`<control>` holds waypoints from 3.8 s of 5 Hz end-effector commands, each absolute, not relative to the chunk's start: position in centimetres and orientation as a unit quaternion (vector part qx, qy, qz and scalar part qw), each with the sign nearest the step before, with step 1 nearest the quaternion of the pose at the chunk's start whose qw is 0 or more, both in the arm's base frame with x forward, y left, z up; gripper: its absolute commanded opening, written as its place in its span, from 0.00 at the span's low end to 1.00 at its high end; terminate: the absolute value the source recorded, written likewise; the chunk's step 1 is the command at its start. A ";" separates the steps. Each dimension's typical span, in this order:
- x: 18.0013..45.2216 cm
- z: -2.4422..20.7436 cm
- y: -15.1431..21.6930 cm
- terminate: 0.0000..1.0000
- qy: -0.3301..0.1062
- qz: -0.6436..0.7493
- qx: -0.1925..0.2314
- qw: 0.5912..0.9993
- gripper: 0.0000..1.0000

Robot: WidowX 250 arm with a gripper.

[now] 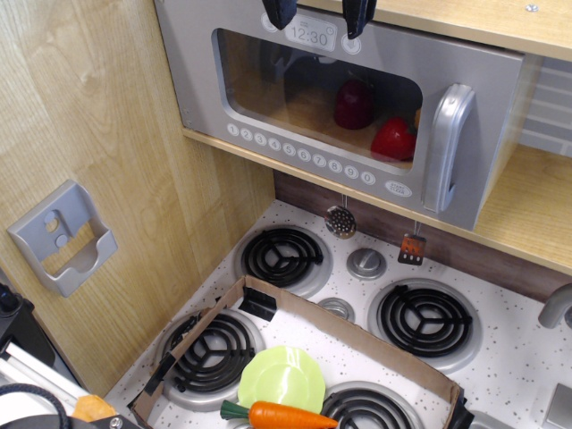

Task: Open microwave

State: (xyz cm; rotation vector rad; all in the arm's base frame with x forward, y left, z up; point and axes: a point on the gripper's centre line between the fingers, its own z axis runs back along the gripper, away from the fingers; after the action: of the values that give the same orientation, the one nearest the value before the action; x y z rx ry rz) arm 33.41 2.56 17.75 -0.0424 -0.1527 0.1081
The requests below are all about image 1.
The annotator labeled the grey stove knob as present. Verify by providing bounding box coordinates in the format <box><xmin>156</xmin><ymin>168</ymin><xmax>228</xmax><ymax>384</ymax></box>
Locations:
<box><xmin>346</xmin><ymin>248</ymin><xmax>387</xmax><ymax>281</ymax></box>
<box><xmin>318</xmin><ymin>298</ymin><xmax>355</xmax><ymax>323</ymax></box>

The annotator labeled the black braided cable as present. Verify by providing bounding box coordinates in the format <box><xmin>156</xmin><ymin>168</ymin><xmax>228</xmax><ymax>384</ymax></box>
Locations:
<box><xmin>0</xmin><ymin>383</ymin><xmax>72</xmax><ymax>429</ymax></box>

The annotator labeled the toy metal strainer spoon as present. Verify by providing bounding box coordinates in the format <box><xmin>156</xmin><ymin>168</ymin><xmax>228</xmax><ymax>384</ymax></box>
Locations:
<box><xmin>324</xmin><ymin>195</ymin><xmax>357</xmax><ymax>240</ymax></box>

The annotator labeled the yellow toy corn cob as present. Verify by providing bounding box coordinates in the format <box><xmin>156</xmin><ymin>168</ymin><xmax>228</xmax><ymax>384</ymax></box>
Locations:
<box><xmin>414</xmin><ymin>108</ymin><xmax>421</xmax><ymax>130</ymax></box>

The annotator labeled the grey toy microwave door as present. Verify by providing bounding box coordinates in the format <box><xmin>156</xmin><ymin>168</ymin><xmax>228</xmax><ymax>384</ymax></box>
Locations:
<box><xmin>156</xmin><ymin>1</ymin><xmax>526</xmax><ymax>229</ymax></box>

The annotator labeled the grey stove knob lower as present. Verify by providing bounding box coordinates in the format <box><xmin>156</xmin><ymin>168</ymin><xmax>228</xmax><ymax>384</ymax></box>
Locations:
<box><xmin>318</xmin><ymin>298</ymin><xmax>355</xmax><ymax>323</ymax></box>

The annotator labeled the orange toy spatula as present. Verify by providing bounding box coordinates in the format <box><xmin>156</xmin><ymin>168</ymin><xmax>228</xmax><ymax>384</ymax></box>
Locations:
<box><xmin>398</xmin><ymin>221</ymin><xmax>426</xmax><ymax>266</ymax></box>

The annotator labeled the black burner back right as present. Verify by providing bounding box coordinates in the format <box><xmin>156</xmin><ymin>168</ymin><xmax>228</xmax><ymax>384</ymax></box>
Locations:
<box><xmin>366</xmin><ymin>278</ymin><xmax>484</xmax><ymax>374</ymax></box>

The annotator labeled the black burner front left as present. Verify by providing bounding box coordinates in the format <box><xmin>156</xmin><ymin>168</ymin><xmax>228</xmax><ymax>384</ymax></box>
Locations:
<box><xmin>163</xmin><ymin>309</ymin><xmax>265</xmax><ymax>412</ymax></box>

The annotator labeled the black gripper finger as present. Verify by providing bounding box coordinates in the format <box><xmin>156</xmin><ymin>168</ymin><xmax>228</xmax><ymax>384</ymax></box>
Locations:
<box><xmin>262</xmin><ymin>0</ymin><xmax>297</xmax><ymax>30</ymax></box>
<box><xmin>342</xmin><ymin>0</ymin><xmax>377</xmax><ymax>39</ymax></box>

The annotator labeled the grey toy faucet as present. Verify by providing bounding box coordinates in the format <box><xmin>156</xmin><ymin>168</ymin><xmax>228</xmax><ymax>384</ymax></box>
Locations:
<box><xmin>538</xmin><ymin>283</ymin><xmax>572</xmax><ymax>329</ymax></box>

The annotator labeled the brown cardboard tray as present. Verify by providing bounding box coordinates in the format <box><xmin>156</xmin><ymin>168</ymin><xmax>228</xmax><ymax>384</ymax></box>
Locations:
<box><xmin>128</xmin><ymin>276</ymin><xmax>474</xmax><ymax>428</ymax></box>

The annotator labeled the grey wall phone holder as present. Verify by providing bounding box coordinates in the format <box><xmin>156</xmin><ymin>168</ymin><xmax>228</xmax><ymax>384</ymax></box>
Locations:
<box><xmin>7</xmin><ymin>180</ymin><xmax>118</xmax><ymax>298</ymax></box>

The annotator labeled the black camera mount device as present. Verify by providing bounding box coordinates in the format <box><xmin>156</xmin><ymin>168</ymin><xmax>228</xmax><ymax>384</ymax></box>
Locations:
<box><xmin>1</xmin><ymin>284</ymin><xmax>55</xmax><ymax>366</ymax></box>

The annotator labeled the light green toy plate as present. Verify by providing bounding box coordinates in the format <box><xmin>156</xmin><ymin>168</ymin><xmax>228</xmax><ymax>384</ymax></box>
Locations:
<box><xmin>238</xmin><ymin>346</ymin><xmax>325</xmax><ymax>414</ymax></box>

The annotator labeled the orange toy carrot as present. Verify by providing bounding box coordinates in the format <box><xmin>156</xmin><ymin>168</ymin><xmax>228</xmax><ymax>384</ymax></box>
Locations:
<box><xmin>220</xmin><ymin>400</ymin><xmax>339</xmax><ymax>429</ymax></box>

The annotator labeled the dark red toy vegetable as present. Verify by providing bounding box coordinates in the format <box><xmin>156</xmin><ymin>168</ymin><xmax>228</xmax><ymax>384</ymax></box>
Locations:
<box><xmin>333</xmin><ymin>80</ymin><xmax>374</xmax><ymax>130</ymax></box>

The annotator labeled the grey stove knob upper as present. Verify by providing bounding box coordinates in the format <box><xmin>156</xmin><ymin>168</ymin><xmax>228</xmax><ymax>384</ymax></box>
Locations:
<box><xmin>346</xmin><ymin>248</ymin><xmax>387</xmax><ymax>281</ymax></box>

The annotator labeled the red toy pepper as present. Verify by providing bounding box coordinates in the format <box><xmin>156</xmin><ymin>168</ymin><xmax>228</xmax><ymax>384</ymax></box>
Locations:
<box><xmin>370</xmin><ymin>117</ymin><xmax>416</xmax><ymax>162</ymax></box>

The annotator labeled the silver microwave door handle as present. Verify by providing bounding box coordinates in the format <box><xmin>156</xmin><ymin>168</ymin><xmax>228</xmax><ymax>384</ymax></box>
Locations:
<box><xmin>422</xmin><ymin>83</ymin><xmax>475</xmax><ymax>214</ymax></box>

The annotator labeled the black burner front right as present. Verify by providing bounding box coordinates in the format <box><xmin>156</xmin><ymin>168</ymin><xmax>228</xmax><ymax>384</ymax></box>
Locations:
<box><xmin>321</xmin><ymin>381</ymin><xmax>425</xmax><ymax>429</ymax></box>

